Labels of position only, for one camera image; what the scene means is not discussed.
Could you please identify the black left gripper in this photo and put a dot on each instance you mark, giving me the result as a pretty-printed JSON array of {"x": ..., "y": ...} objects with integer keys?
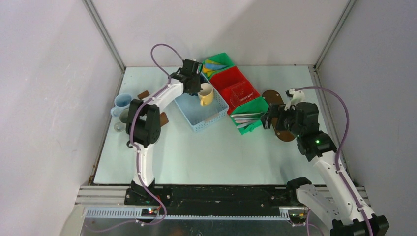
[{"x": 198, "y": 88}]

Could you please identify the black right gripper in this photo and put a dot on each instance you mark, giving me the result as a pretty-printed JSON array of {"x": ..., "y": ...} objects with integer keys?
[{"x": 276, "y": 111}]

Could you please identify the green bin with toothbrushes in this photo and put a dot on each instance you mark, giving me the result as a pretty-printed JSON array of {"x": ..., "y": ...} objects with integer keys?
[{"x": 256, "y": 105}]

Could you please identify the yellow ceramic mug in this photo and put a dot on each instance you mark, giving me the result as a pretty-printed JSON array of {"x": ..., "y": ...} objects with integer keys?
[{"x": 206, "y": 94}]

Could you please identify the clear glass rectangular container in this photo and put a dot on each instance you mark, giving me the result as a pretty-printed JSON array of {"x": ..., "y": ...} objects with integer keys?
[{"x": 241, "y": 93}]

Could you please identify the light blue plastic basket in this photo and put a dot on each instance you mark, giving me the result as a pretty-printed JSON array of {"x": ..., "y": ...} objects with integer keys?
[{"x": 199, "y": 117}]

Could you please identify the glass jar with brown lid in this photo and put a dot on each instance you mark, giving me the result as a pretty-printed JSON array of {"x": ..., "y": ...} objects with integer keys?
[{"x": 163, "y": 119}]

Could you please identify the light blue ceramic mug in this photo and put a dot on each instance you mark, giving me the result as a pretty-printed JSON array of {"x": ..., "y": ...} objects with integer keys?
[{"x": 121, "y": 102}]

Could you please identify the grey ceramic mug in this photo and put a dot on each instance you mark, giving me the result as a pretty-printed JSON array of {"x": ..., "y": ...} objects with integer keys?
[{"x": 120, "y": 125}]

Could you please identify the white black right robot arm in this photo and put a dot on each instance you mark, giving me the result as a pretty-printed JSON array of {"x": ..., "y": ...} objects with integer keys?
[{"x": 347, "y": 214}]

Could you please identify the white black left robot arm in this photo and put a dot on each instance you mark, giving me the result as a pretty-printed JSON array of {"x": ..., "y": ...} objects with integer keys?
[{"x": 143, "y": 125}]

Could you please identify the yellow toothpaste tube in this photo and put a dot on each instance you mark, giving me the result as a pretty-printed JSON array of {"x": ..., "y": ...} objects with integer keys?
[{"x": 206, "y": 71}]

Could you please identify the blue toothpaste tube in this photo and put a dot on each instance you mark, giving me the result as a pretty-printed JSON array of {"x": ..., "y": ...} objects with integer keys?
[{"x": 211, "y": 66}]

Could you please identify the brown oval wooden tray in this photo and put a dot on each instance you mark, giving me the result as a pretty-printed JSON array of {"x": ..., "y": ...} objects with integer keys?
[{"x": 273, "y": 97}]

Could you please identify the green bin with toothpaste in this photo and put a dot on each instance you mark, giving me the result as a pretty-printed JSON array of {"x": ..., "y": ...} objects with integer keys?
[{"x": 221, "y": 58}]

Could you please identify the red plastic bin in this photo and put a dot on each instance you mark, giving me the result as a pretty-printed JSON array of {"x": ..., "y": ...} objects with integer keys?
[{"x": 222, "y": 82}]

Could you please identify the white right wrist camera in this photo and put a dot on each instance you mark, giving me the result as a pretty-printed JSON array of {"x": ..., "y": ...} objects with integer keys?
[{"x": 295, "y": 96}]

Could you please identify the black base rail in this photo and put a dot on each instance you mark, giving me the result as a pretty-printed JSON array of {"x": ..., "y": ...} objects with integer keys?
[{"x": 214, "y": 200}]

